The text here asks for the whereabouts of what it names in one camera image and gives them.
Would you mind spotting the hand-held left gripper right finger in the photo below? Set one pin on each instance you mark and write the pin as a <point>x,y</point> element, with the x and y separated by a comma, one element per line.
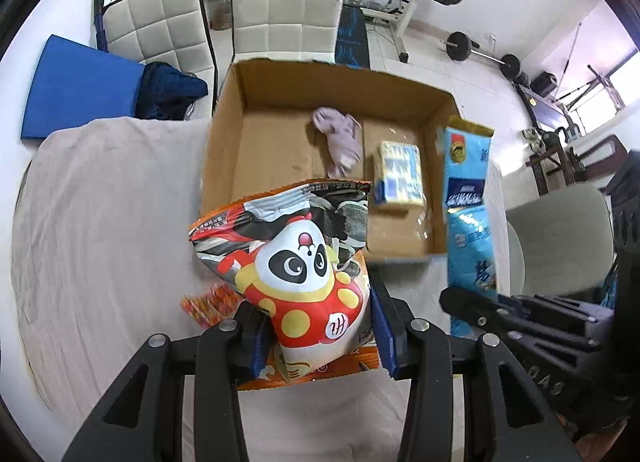
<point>384,332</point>

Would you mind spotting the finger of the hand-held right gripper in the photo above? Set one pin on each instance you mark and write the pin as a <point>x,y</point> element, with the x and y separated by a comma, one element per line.
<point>560,303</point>
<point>470,307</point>

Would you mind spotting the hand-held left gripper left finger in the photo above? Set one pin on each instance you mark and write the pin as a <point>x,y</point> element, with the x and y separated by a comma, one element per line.
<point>258,348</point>

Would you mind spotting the light blue snack packet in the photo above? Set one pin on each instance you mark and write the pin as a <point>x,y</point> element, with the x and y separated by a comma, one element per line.
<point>467,222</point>

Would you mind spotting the panda print snack bag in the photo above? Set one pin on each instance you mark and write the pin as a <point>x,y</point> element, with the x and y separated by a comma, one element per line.
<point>300,272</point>

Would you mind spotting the cardboard box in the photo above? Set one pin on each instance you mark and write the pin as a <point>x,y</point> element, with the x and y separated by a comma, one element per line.
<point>270,142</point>

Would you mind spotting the small orange snack packet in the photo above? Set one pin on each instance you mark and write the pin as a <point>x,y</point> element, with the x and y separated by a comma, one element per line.
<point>212,304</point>

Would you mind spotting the beige plastic chair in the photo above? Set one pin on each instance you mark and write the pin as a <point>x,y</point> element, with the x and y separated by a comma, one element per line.
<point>560,237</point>

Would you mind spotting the dark wooden desk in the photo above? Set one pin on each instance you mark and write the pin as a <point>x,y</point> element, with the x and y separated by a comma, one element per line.
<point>555,157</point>

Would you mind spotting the yellow tissue packet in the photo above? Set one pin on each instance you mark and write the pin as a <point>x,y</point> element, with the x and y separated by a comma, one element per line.
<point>400,174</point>

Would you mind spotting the beige table cloth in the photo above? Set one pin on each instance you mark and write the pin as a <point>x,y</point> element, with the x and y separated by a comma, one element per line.
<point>110,242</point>

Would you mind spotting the purple cloth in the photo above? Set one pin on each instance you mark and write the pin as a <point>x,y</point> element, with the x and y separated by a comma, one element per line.
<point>340,139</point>

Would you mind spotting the short barbell with black plates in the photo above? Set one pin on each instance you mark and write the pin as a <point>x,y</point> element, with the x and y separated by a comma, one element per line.
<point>460,44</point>

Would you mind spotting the dark blue garment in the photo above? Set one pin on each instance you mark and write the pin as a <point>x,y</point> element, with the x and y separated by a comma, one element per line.
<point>167,89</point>

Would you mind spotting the blue foam mat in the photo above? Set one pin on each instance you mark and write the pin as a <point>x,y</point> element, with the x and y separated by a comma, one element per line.
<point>75,87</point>

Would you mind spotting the white quilted chair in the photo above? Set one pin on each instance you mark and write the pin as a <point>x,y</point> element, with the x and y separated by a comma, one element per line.
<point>285,12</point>
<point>160,27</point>

